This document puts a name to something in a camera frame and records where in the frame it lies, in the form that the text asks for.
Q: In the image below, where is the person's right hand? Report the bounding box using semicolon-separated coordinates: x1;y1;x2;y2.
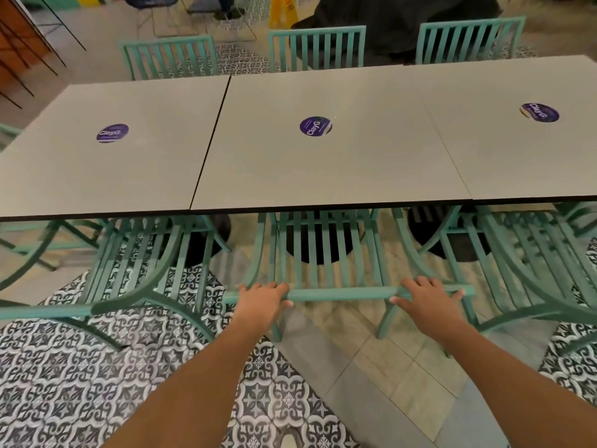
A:
389;276;467;342

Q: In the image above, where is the person's left hand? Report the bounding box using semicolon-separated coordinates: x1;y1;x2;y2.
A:
231;282;295;331

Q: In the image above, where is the teal slatted metal chair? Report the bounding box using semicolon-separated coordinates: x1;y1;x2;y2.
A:
268;25;367;73
0;214;232;351
0;123;22;151
415;16;527;66
120;35;219;81
392;202;597;356
223;207;477;343

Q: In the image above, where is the person's left forearm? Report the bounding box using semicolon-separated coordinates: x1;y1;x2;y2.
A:
104;317;280;448

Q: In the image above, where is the person's right forearm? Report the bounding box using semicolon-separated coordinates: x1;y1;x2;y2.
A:
431;322;597;448

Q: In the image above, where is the black round table base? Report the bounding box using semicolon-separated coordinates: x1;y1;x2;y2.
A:
158;214;232;281
409;204;492;263
286;211;356;266

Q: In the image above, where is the round purple sticker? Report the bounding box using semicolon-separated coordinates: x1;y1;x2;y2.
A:
521;102;560;123
96;123;130;144
299;116;334;137

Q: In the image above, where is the large black cover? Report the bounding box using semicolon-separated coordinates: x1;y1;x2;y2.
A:
291;0;503;67

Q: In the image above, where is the yellow floor sign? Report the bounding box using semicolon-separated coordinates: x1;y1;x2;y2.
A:
268;0;305;25

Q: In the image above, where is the wooden counter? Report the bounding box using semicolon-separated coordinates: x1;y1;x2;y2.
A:
0;0;53;76

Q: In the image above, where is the black metal rod frame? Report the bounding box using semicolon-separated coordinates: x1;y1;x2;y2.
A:
0;0;88;110

